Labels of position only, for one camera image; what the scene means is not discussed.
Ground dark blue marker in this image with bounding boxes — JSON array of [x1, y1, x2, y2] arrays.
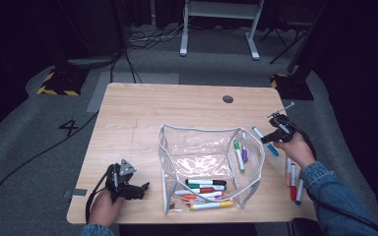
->
[[294, 178, 304, 206]]

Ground black tripod legs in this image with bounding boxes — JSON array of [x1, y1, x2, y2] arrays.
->
[[259, 23, 311, 65]]

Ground long black floor cable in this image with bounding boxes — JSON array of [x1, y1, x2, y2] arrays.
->
[[0, 110, 100, 224]]

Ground yellow marker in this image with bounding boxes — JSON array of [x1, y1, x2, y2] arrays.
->
[[189, 200, 235, 211]]

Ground white desk frame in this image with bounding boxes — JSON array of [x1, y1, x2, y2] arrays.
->
[[179, 0, 266, 61]]

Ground right hand-held gripper cable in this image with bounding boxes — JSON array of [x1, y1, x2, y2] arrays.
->
[[293, 126, 378, 235]]

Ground black yellow striped stand base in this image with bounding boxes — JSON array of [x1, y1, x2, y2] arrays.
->
[[36, 67, 91, 97], [270, 72, 315, 101]]

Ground orange marker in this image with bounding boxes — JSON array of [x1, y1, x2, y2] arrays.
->
[[180, 193, 225, 202]]

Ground black stand cables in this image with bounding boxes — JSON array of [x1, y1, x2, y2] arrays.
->
[[108, 48, 143, 85]]

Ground bundle of floor cables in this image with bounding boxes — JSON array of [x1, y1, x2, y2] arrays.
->
[[127, 23, 186, 51]]

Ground salmon pink marker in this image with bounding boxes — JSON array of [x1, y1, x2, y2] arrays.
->
[[284, 156, 292, 187]]

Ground light green marker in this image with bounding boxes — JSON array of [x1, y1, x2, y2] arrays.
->
[[233, 139, 246, 174]]

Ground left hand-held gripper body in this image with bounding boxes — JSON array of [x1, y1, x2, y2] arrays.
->
[[105, 158, 147, 202]]

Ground clear plastic bag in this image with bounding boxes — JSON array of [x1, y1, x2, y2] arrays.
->
[[157, 123, 266, 216]]

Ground hand-held gripper cable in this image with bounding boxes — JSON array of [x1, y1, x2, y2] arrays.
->
[[84, 162, 116, 224], [293, 126, 378, 235]]

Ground left hand-held gripper cable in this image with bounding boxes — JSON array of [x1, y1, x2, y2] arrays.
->
[[84, 162, 116, 224]]

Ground dark green marker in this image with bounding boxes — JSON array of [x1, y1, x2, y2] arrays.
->
[[186, 184, 227, 192]]

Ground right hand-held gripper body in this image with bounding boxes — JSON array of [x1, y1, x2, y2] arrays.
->
[[267, 101, 299, 144]]

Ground black marker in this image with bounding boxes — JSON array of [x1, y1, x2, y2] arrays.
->
[[185, 178, 227, 187]]

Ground grey tape strip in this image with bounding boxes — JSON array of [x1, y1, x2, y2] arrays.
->
[[63, 188, 89, 199]]

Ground person's left hand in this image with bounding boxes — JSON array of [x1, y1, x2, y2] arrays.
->
[[88, 188, 126, 228]]

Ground purple marker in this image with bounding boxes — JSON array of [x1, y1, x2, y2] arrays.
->
[[240, 131, 249, 164]]

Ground dark red marker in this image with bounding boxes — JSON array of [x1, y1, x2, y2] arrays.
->
[[174, 187, 215, 196]]

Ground light blue marker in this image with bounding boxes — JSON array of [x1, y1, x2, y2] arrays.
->
[[251, 126, 280, 157]]

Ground magenta marker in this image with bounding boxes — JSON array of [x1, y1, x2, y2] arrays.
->
[[190, 195, 232, 205]]

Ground person's right hand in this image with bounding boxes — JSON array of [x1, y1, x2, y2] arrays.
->
[[274, 131, 317, 170]]

